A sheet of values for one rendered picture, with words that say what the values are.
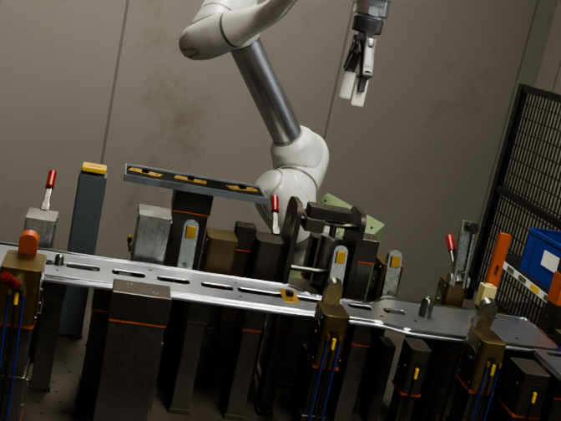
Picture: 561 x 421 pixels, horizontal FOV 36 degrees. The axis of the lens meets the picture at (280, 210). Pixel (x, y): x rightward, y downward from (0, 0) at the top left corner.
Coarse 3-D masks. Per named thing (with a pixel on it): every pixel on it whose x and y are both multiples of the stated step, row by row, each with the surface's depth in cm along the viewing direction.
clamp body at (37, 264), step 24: (24, 264) 171; (0, 288) 169; (24, 288) 169; (0, 312) 170; (24, 312) 170; (0, 336) 172; (24, 336) 173; (0, 360) 172; (24, 360) 174; (0, 384) 174; (24, 384) 177; (0, 408) 174
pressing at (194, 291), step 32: (0, 256) 190; (64, 256) 199; (96, 256) 202; (96, 288) 187; (192, 288) 196; (256, 288) 205; (288, 288) 210; (352, 320) 198; (384, 320) 202; (416, 320) 206; (448, 320) 212; (512, 320) 222
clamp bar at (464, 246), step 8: (464, 224) 223; (472, 224) 221; (464, 232) 223; (472, 232) 221; (464, 240) 225; (472, 240) 224; (456, 248) 226; (464, 248) 225; (472, 248) 224; (456, 256) 225; (464, 256) 225; (456, 264) 224; (464, 264) 225; (456, 272) 224; (464, 272) 225; (464, 280) 225
